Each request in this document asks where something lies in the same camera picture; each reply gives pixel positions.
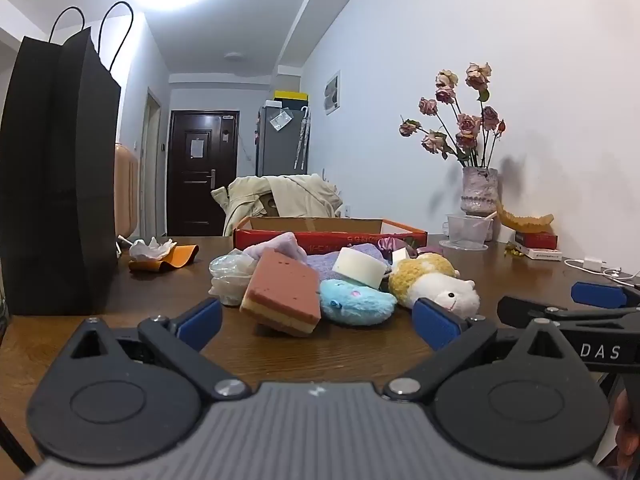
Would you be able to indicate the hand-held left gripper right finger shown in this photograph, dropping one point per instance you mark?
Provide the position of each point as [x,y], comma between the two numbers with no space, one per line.
[434,325]

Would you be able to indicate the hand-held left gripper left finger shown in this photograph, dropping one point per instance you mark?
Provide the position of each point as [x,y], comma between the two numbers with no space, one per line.
[201,322]

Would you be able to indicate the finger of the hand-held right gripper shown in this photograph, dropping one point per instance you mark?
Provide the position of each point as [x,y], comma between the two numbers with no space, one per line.
[597,294]
[520,310]

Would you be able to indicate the yellow and white hamster plush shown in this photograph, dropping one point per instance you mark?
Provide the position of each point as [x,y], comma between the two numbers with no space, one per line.
[425,280]

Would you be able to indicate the clear plastic bag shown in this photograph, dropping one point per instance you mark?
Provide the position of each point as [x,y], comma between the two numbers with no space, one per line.
[227,275]

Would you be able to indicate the blue plush toy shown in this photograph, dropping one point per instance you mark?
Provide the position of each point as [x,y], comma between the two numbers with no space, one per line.
[355,305]

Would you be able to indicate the pink and yellow sponge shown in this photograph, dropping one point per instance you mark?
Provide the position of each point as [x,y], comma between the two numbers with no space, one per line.
[285,290]

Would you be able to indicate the white round sponge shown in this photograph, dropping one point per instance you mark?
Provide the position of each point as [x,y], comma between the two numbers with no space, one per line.
[357,267]

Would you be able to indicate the purple fluffy cloth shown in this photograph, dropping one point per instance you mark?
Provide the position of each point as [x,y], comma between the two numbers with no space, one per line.
[325,262]

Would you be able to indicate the orange cardboard box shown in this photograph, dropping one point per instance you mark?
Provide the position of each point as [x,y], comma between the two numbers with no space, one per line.
[330,240]

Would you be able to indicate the person's right hand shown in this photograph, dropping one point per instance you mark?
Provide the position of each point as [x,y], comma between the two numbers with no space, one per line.
[627,425]

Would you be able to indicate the white charger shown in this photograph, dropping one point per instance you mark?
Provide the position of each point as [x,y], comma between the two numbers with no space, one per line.
[594,263]

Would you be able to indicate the gold wrapper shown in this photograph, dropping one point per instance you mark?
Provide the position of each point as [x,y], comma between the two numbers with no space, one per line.
[514,251]

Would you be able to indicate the white flat box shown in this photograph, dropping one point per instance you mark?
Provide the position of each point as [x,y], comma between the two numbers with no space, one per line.
[542,255]

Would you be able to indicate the orange cloth with tissue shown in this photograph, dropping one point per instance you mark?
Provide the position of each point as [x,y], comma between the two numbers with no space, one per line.
[182,255]

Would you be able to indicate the white crumpled tissue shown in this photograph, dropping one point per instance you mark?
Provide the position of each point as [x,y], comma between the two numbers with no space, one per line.
[150,250]

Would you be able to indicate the dark purple scrunchie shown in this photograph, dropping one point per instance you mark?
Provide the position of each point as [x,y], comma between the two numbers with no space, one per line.
[392,246]

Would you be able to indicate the clear plastic cup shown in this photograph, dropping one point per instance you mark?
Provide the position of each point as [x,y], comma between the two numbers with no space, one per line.
[465,232]

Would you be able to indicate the pink straw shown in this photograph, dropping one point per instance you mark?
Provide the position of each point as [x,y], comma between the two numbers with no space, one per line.
[489,216]

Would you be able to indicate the pink textured vase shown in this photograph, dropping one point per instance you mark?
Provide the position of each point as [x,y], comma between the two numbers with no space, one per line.
[479,190]

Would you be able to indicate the dark brown entrance door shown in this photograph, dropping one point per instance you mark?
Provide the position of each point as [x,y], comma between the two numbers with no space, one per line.
[200,195]

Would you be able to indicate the brown chair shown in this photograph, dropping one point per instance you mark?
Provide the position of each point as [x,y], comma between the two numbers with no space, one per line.
[269,206]

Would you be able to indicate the pink suitcase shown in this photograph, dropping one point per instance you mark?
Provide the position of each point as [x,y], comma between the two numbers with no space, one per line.
[125,190]

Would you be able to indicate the pale interior door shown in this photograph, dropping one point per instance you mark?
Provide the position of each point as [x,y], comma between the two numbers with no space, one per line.
[150,170]

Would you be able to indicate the beige coat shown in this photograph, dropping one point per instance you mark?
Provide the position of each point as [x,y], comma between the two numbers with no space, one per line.
[300,195]

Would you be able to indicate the paper notice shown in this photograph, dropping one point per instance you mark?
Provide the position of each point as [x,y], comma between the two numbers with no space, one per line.
[196,149]

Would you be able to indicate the dried pink roses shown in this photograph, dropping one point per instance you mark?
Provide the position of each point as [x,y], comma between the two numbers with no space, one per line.
[467,125]

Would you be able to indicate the grey refrigerator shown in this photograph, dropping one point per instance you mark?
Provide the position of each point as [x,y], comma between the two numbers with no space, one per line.
[280,145]

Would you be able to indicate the black paper bag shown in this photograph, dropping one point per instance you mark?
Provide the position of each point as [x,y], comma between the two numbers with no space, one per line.
[50,185]

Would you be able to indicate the folded umbrella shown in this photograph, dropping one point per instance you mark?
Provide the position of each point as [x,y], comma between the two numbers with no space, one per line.
[301,140]

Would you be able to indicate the yellow box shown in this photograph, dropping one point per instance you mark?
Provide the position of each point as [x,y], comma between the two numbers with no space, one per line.
[291,96]

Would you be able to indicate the small ceiling light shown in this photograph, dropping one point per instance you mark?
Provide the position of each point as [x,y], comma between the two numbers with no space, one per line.
[236,55]

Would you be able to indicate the framed wall picture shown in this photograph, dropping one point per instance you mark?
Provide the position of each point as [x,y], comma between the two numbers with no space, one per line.
[332,92]

